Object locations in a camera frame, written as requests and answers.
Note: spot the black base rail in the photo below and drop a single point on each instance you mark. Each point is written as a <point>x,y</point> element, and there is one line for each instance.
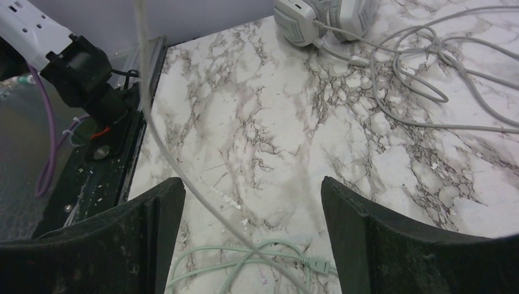
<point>97,175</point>

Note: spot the grey headphones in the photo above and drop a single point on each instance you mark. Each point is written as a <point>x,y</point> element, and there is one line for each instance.
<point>302,22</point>

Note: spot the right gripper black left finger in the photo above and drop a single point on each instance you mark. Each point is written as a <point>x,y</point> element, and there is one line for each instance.
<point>126,249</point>

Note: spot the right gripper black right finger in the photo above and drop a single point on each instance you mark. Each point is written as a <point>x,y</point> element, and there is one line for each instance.
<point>378,250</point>

